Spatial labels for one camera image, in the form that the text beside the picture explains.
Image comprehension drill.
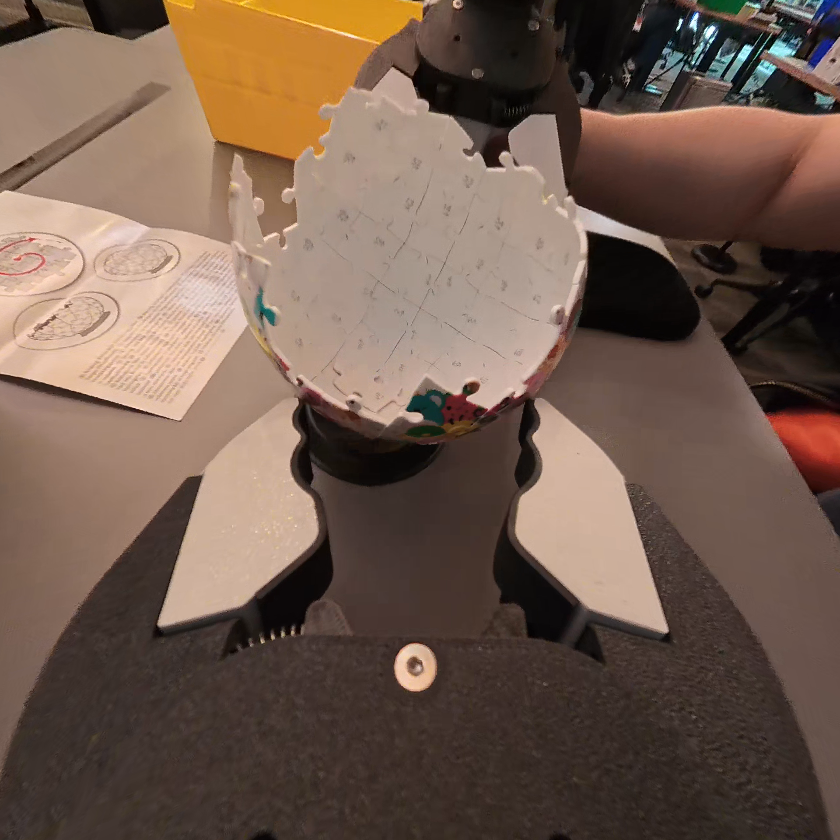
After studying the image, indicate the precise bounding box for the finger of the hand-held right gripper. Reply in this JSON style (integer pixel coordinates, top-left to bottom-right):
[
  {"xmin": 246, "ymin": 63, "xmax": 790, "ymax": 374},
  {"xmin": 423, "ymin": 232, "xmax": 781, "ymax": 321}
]
[
  {"xmin": 508, "ymin": 115, "xmax": 571, "ymax": 198},
  {"xmin": 357, "ymin": 66, "xmax": 429, "ymax": 116}
]

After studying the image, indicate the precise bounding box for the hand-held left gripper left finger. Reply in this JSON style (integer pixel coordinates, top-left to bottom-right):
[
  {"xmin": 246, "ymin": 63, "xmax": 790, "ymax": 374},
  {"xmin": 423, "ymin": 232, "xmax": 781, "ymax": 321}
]
[{"xmin": 157, "ymin": 395, "xmax": 334, "ymax": 647}]

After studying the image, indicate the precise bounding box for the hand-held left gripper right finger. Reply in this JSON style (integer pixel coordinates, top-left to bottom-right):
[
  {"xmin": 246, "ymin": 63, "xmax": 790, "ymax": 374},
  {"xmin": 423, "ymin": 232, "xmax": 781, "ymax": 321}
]
[{"xmin": 495, "ymin": 398, "xmax": 670, "ymax": 651}]

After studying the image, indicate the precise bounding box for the partly built puzzle ball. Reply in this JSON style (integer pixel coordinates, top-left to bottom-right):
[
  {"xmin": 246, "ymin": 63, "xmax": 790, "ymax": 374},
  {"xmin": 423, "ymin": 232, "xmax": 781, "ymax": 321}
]
[{"xmin": 228, "ymin": 85, "xmax": 589, "ymax": 444}]

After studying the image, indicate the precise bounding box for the person's right forearm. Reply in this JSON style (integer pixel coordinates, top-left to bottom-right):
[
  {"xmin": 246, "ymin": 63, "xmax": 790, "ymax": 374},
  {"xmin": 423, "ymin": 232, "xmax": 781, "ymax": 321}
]
[{"xmin": 570, "ymin": 107, "xmax": 840, "ymax": 252}]

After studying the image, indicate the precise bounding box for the black ball stand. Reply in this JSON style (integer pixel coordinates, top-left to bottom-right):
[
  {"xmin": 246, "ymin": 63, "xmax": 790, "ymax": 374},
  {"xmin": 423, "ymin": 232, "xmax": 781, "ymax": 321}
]
[{"xmin": 303, "ymin": 402, "xmax": 444, "ymax": 488}]

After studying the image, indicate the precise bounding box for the yellow plastic bin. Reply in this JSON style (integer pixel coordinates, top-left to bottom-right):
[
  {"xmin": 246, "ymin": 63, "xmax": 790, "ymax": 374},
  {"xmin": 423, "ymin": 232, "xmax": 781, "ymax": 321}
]
[{"xmin": 162, "ymin": 0, "xmax": 426, "ymax": 161}]

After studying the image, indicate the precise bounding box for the black cushioned pad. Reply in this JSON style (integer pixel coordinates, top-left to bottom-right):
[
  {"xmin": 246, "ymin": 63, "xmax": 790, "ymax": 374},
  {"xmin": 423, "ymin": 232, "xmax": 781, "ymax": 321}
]
[{"xmin": 577, "ymin": 230, "xmax": 702, "ymax": 342}]

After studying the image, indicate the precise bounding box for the black chair base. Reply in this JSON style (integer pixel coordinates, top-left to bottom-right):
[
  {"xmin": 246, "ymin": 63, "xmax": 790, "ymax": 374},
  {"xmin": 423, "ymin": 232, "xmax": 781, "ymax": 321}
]
[{"xmin": 692, "ymin": 239, "xmax": 840, "ymax": 358}]

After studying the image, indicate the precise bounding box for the folded instruction leaflet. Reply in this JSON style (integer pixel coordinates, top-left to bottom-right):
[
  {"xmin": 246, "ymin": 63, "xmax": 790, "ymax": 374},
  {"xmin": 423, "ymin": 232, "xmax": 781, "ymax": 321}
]
[{"xmin": 0, "ymin": 190, "xmax": 249, "ymax": 422}]

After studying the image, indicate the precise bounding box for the orange cloth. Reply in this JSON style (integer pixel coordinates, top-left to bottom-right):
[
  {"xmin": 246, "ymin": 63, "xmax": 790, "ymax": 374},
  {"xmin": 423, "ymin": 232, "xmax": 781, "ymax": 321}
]
[{"xmin": 764, "ymin": 406, "xmax": 840, "ymax": 494}]

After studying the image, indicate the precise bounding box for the black bag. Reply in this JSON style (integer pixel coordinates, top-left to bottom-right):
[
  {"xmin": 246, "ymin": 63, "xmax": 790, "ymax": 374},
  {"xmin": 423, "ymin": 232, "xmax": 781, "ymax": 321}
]
[{"xmin": 748, "ymin": 379, "xmax": 840, "ymax": 421}]

